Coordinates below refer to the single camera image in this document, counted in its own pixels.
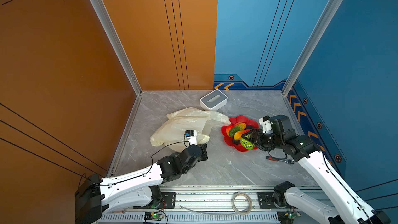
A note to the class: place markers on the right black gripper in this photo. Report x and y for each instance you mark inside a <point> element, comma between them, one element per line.
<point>256,134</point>

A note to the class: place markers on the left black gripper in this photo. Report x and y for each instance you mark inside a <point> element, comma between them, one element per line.
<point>203,151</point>

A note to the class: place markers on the cream plastic bag orange prints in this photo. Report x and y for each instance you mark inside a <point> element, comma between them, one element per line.
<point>172,131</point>

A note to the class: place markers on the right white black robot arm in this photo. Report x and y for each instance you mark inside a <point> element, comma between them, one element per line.
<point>348,208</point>

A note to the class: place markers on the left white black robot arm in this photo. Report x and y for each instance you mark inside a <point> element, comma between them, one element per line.
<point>140,189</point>

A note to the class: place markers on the red black ratchet wrench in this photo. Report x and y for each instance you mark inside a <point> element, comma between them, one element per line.
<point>288,161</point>

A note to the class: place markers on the red flower-shaped plate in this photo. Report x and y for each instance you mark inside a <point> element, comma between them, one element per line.
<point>250,124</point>

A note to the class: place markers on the red yellow long mango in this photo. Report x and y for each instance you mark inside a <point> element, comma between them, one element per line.
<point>237,136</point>

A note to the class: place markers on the green yellow papaya fruit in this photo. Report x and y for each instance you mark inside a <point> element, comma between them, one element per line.
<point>237,127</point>

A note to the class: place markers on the black avocado fruit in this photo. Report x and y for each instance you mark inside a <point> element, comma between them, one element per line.
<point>235,142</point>

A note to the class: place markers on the small red yellow fruit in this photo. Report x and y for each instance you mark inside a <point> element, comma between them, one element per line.
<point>228,129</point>

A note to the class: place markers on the white grey tissue box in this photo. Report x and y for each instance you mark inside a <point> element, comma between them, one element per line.
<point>213,101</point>

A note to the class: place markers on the left green circuit board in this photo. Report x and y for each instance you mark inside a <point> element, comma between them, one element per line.
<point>153,217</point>

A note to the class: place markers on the green circuit board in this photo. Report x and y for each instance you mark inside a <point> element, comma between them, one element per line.
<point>153,217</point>
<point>288,217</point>

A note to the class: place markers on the coiled clear tube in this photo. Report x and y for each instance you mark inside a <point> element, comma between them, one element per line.
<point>242,204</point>

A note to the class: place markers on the right green circuit board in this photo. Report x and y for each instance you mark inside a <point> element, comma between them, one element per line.
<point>288,217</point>

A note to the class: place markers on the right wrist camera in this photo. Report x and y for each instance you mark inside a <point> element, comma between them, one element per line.
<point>266,125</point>

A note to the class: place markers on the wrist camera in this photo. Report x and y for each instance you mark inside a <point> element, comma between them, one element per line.
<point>266,125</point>
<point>190,138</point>

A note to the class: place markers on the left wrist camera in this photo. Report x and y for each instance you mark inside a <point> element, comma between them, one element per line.
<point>190,138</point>

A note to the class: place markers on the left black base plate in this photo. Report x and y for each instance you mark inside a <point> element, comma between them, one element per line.
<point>163,200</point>

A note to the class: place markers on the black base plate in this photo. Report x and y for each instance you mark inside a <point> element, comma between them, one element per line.
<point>163,200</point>
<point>266,200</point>

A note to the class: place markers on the aluminium rail frame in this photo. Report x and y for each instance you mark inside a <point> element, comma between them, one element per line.
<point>212,206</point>

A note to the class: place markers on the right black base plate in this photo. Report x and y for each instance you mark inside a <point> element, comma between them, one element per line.
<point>266,200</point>

